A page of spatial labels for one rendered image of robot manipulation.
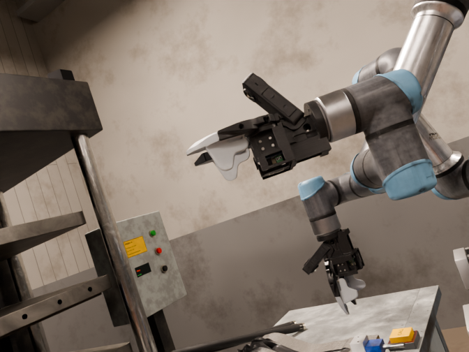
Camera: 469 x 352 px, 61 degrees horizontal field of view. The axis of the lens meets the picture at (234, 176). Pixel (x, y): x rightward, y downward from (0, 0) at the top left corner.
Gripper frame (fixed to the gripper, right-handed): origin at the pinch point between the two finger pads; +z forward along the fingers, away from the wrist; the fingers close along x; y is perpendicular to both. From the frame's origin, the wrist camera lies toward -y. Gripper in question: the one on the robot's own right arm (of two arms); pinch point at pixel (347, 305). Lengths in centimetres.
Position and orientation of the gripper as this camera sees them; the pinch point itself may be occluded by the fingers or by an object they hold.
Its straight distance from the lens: 117.5
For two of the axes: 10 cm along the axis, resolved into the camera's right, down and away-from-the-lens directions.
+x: 5.3, -1.1, 8.4
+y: 7.8, -3.3, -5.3
